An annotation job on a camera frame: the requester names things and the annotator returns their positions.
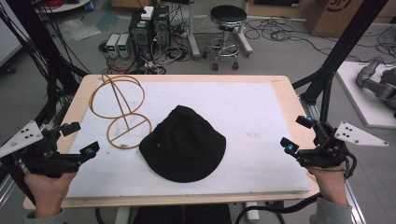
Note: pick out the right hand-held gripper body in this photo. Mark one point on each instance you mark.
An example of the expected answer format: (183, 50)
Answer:
(330, 152)

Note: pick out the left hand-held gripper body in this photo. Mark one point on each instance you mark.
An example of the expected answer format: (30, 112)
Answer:
(40, 158)

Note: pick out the person's right hand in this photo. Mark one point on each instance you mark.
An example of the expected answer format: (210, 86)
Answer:
(331, 183)

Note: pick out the person's left hand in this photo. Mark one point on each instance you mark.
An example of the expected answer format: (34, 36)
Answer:
(48, 193)

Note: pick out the white foam board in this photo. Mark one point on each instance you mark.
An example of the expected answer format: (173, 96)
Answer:
(249, 124)

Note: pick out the white platform board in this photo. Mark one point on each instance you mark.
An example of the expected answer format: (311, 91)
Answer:
(358, 96)

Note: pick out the white table leg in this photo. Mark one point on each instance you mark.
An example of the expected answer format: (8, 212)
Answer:
(123, 216)

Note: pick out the white power strip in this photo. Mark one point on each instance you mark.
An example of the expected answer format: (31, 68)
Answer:
(252, 211)

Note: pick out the grey power supply unit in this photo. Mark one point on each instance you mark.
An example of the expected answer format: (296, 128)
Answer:
(124, 46)
(112, 45)

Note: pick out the black hat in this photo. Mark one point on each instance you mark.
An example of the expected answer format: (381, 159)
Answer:
(183, 146)

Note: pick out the clear plastic sheet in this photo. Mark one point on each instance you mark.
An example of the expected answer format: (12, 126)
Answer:
(79, 29)

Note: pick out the cardboard box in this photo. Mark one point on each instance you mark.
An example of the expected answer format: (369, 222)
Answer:
(342, 15)

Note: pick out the black computer tower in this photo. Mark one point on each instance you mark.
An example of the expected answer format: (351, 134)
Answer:
(161, 26)
(140, 34)

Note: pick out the blue tape roll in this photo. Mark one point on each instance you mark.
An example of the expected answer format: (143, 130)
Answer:
(89, 6)

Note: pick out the black round stool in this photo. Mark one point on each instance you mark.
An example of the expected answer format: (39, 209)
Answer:
(228, 15)

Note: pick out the white box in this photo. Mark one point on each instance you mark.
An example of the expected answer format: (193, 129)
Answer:
(147, 13)

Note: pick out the white stand leg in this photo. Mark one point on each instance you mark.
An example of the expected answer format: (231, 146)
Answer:
(193, 34)

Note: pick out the black metal frame post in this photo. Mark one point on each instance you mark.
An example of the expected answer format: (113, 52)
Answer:
(40, 40)
(348, 40)

